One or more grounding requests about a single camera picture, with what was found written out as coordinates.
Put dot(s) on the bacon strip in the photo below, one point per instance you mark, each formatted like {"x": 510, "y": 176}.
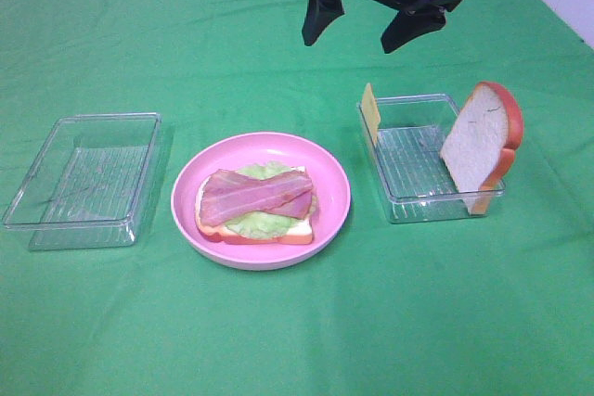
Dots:
{"x": 255, "y": 199}
{"x": 223, "y": 182}

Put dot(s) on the bread slice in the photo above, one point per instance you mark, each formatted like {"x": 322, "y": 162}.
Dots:
{"x": 481, "y": 146}
{"x": 257, "y": 204}

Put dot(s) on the green lettuce leaf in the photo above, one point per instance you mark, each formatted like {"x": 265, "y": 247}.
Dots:
{"x": 262, "y": 225}

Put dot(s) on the yellow cheese slice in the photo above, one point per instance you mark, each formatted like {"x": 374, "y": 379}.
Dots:
{"x": 370, "y": 113}

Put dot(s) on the right clear plastic container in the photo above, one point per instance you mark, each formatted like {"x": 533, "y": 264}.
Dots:
{"x": 413, "y": 182}

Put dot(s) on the clear plastic container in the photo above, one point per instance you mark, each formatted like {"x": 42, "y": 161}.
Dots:
{"x": 413, "y": 182}
{"x": 89, "y": 185}

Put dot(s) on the pink round plate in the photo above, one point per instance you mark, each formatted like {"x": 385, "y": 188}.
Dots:
{"x": 329, "y": 178}

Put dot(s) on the green tablecloth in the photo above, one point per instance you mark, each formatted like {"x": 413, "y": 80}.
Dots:
{"x": 500, "y": 305}

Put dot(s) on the left clear plastic container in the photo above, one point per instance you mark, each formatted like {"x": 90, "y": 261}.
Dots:
{"x": 89, "y": 185}

